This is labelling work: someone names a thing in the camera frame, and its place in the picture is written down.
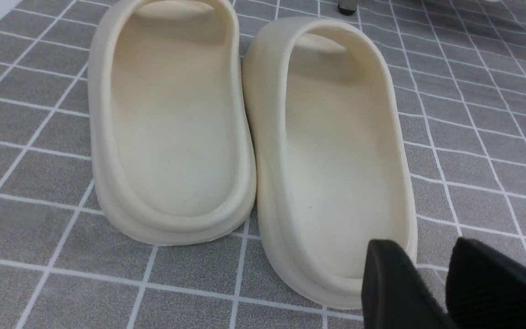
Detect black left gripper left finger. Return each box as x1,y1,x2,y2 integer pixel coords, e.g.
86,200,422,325
361,239,455,329

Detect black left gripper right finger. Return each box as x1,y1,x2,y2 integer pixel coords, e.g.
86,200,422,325
445,237,526,329

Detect right cream foam slipper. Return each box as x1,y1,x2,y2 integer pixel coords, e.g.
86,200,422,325
242,16,418,309

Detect cream foam slipper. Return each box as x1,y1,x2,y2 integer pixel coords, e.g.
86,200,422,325
242,16,418,309
87,0,257,246

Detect grey checkered tablecloth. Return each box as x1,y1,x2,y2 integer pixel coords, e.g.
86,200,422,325
0,0,526,329

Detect left cream foam slipper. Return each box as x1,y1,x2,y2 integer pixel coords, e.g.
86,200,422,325
87,0,257,246

